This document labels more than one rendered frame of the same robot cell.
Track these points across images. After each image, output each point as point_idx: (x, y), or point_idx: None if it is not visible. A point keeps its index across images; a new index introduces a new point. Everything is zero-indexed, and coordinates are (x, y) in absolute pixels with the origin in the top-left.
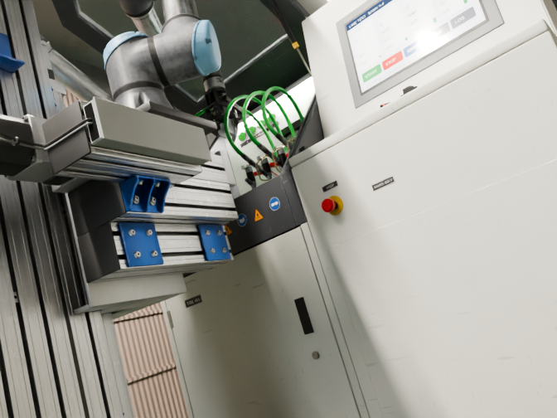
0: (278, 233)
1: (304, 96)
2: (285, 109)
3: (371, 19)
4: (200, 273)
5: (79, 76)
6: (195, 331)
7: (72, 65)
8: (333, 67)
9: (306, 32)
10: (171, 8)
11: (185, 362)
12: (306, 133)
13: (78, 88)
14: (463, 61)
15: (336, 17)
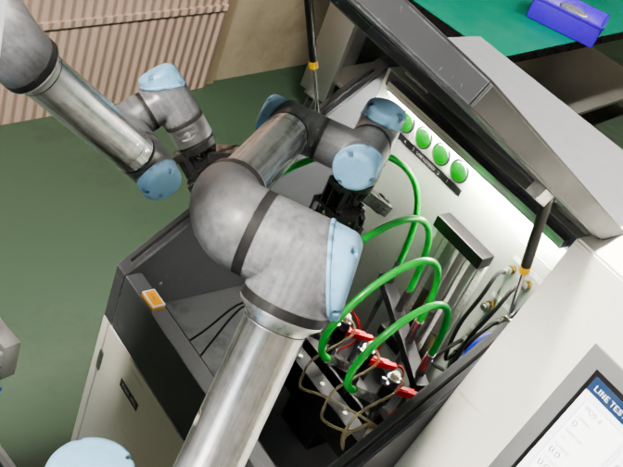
0: None
1: (520, 228)
2: (485, 195)
3: (621, 438)
4: (149, 393)
5: (91, 128)
6: (115, 411)
7: (88, 104)
8: (518, 391)
9: (560, 270)
10: (200, 456)
11: (92, 408)
12: (376, 454)
13: (82, 138)
14: None
15: (606, 335)
